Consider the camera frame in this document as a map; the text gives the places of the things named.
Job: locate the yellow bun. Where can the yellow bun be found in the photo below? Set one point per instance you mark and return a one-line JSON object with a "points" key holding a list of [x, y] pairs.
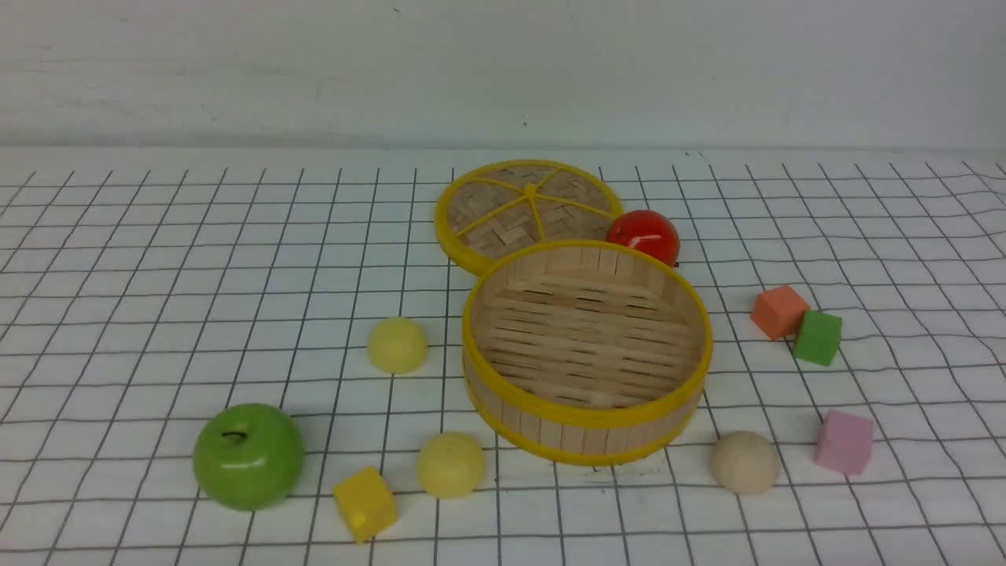
{"points": [[397, 346], [451, 465]]}

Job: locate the beige bun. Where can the beige bun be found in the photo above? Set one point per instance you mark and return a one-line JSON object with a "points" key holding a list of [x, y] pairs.
{"points": [[745, 463]]}

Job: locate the bamboo steamer lid yellow rim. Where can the bamboo steamer lid yellow rim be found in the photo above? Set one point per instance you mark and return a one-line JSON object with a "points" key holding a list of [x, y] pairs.
{"points": [[498, 209]]}

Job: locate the bamboo steamer tray yellow rim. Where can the bamboo steamer tray yellow rim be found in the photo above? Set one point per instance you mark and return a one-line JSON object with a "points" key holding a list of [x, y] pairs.
{"points": [[585, 352]]}

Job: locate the red tomato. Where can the red tomato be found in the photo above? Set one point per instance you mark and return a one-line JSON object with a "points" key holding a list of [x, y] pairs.
{"points": [[649, 232]]}

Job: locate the yellow foam cube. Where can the yellow foam cube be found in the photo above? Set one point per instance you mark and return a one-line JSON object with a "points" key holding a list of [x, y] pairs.
{"points": [[366, 504]]}

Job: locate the orange foam cube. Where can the orange foam cube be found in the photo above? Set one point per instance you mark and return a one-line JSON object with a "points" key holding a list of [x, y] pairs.
{"points": [[778, 312]]}

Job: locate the white grid tablecloth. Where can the white grid tablecloth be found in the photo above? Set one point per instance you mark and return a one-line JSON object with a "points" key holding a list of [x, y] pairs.
{"points": [[146, 291]]}

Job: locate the green apple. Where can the green apple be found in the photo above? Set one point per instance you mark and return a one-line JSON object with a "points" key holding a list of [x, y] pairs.
{"points": [[249, 456]]}

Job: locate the green foam cube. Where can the green foam cube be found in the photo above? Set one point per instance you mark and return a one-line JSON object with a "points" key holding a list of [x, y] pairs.
{"points": [[819, 338]]}

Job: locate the pink foam cube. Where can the pink foam cube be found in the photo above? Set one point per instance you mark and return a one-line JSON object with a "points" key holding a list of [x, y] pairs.
{"points": [[844, 443]]}

